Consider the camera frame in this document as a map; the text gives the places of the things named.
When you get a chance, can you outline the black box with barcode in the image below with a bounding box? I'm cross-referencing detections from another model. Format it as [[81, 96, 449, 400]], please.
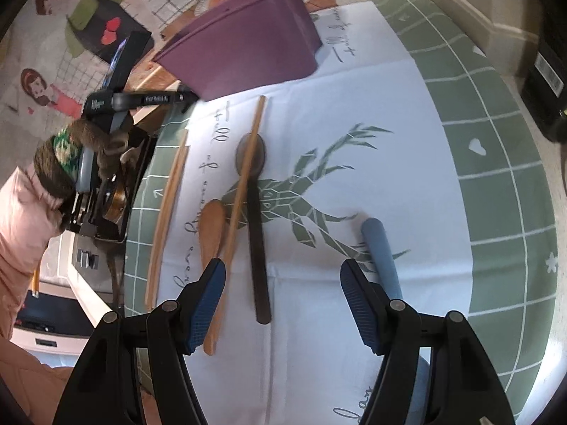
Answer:
[[521, 38, 566, 144]]

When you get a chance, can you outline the light blue plastic spoon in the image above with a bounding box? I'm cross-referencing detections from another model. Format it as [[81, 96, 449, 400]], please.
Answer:
[[361, 218, 430, 425]]

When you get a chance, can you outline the purple utensil holder box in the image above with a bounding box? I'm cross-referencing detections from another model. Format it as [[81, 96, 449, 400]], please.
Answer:
[[154, 0, 322, 101]]

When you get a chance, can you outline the left gloved hand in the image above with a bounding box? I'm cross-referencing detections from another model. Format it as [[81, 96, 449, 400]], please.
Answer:
[[34, 118, 129, 200]]

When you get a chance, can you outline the wooden spoon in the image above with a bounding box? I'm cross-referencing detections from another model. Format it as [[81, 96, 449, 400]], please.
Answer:
[[198, 200, 225, 269]]

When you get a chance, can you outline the dark spoon black handle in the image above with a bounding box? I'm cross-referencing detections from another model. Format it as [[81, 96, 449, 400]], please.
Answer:
[[246, 135, 272, 324]]

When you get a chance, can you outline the green white table mat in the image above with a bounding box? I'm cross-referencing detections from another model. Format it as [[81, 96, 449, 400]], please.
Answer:
[[123, 0, 560, 425]]

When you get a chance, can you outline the cartoon wall sticker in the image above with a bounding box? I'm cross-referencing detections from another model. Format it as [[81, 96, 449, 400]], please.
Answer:
[[0, 0, 334, 121]]

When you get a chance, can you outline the gas stove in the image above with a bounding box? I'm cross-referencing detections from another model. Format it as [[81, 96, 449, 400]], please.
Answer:
[[66, 129, 157, 243]]

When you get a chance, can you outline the wooden chopstick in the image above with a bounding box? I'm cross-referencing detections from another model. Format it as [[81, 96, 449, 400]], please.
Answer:
[[144, 130, 189, 311], [154, 130, 187, 250], [203, 94, 267, 357]]

